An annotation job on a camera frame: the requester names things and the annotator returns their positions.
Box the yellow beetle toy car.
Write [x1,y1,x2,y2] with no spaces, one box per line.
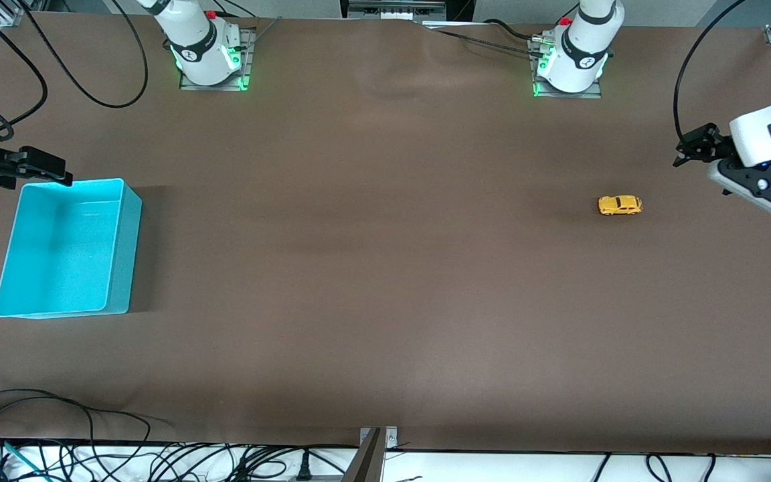
[598,195,644,216]

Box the turquoise plastic bin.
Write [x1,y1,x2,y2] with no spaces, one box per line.
[0,177,143,319]

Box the grey power strip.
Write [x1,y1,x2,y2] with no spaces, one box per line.
[347,0,448,21]

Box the long black looping cable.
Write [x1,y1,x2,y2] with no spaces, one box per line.
[21,0,150,109]

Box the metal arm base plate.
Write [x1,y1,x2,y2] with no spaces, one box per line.
[179,27,256,91]
[528,37,604,100]

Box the short black base cable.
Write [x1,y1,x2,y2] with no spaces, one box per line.
[483,19,543,39]

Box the grey braided cable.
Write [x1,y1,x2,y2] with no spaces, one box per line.
[422,25,541,54]

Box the thin grey cable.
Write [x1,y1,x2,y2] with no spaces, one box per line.
[249,16,283,46]

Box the teal cable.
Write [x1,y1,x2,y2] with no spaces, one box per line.
[0,435,52,482]

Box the metal table bracket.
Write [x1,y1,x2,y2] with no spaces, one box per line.
[359,426,399,451]

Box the grey camera post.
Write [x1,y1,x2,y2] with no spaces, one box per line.
[342,428,385,482]

